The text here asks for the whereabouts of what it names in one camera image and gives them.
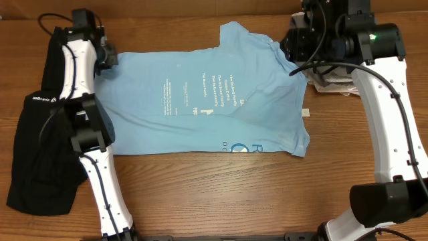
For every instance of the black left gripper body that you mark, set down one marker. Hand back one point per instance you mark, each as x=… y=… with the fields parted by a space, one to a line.
x=106 y=56

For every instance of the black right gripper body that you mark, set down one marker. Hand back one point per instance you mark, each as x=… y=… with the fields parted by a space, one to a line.
x=301 y=43

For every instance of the light blue t-shirt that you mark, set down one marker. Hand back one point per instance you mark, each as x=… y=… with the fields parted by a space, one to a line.
x=241 y=96

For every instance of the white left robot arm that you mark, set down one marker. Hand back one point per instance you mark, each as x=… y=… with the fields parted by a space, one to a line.
x=86 y=125

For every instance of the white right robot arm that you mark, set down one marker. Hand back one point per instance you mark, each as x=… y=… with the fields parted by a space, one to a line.
x=399 y=192

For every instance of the black garment at left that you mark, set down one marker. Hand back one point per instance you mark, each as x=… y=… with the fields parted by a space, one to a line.
x=45 y=172

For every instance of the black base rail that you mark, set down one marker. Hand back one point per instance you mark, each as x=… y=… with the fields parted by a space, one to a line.
x=214 y=237

